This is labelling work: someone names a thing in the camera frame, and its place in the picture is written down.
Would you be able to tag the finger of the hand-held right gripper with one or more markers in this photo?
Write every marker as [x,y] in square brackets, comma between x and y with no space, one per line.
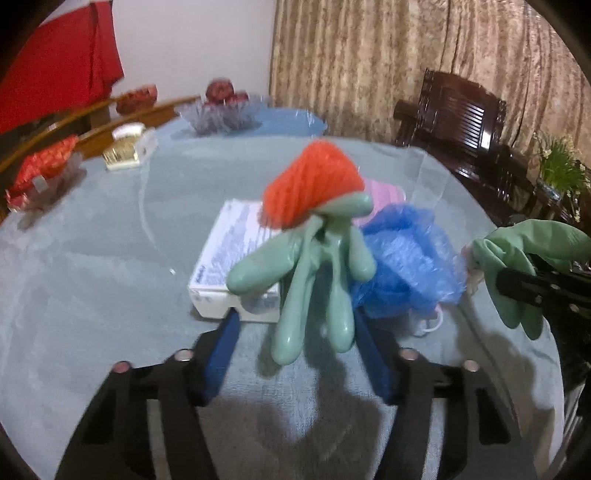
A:
[521,286]

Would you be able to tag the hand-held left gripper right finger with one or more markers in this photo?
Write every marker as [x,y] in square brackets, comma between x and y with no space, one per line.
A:
[378,364]

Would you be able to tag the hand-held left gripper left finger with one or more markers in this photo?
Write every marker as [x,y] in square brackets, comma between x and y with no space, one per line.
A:
[221,364]

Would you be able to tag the green rubber glove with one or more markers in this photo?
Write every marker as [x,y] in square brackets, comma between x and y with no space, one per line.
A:
[318,258]
[512,249]

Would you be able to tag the dark wooden side table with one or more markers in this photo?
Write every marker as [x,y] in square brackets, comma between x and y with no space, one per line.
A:
[531,203]

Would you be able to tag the blue plastic bag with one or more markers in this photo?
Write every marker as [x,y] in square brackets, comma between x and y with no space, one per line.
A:
[406,258]

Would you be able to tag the white cardboard box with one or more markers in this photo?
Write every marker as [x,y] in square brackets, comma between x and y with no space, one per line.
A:
[221,249]

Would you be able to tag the potted flowering plant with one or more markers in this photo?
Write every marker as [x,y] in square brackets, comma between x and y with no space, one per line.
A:
[561,170]

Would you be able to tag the grey tablecloth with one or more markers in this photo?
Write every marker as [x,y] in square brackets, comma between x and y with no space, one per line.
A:
[115,277]

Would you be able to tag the pink face mask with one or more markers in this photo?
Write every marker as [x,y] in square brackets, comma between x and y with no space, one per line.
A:
[385,196]

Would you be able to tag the dark wooden armchair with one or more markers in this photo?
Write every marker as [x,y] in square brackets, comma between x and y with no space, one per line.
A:
[461,120]

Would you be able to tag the gold white tissue box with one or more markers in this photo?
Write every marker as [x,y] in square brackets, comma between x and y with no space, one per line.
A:
[127,152]

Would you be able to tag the glass dish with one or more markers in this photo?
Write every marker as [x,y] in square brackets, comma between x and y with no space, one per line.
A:
[69,184]

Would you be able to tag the glass fruit bowl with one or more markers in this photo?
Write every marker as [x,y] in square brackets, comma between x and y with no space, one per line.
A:
[217,120]

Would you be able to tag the wooden television cabinet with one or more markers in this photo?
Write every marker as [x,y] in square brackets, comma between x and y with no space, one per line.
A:
[157,113]

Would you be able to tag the red patterned packet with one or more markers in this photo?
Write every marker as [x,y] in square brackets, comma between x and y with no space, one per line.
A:
[41,170]

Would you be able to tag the red apple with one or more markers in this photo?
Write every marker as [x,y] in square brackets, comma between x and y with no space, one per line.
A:
[239,98]
[219,90]

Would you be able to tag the beige patterned curtain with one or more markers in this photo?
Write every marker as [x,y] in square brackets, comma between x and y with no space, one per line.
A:
[369,60]

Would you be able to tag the red ornament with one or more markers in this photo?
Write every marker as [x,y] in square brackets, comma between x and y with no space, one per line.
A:
[136,99]

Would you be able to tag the black television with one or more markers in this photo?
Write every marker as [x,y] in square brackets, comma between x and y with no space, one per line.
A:
[46,122]

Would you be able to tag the red cloth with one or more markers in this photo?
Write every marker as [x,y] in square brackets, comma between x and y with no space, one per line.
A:
[69,60]

